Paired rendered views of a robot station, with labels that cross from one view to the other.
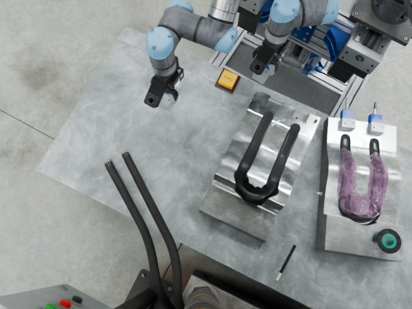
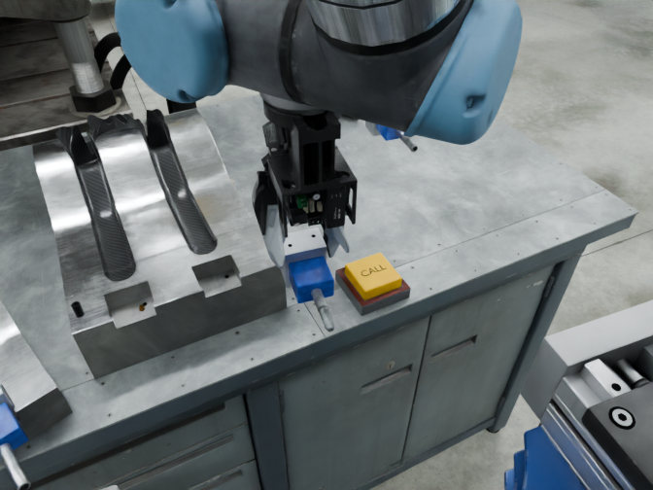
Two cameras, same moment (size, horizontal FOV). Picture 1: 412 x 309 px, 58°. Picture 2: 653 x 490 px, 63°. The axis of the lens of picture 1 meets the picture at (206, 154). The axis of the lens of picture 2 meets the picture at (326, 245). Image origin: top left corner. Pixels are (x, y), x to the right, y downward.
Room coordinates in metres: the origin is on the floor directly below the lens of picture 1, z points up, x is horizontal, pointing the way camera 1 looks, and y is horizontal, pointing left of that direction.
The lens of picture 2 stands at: (0.98, -0.52, 1.37)
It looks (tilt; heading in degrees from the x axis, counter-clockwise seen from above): 42 degrees down; 130
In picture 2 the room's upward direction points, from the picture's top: straight up
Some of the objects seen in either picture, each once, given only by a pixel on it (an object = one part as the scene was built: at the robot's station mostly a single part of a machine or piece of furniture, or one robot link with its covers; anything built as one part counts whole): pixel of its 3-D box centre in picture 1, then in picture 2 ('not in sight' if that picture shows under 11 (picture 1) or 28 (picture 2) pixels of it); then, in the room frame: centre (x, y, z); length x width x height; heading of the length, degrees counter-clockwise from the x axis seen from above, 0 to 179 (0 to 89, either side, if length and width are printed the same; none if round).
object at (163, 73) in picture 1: (162, 62); not in sight; (0.56, 0.14, 1.17); 0.08 x 0.08 x 0.05
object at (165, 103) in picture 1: (173, 91); (395, 128); (0.58, 0.13, 0.93); 0.13 x 0.05 x 0.05; 150
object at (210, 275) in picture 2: (273, 105); (218, 281); (0.57, -0.25, 0.87); 0.05 x 0.05 x 0.04; 67
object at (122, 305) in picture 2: (300, 116); (133, 310); (0.53, -0.35, 0.87); 0.05 x 0.05 x 0.04; 67
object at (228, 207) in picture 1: (260, 162); (144, 198); (0.34, -0.20, 0.87); 0.50 x 0.26 x 0.14; 157
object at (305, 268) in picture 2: (267, 64); (313, 285); (0.70, -0.22, 0.93); 0.13 x 0.05 x 0.05; 147
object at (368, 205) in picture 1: (363, 181); not in sight; (0.28, -0.56, 0.90); 0.26 x 0.18 x 0.08; 174
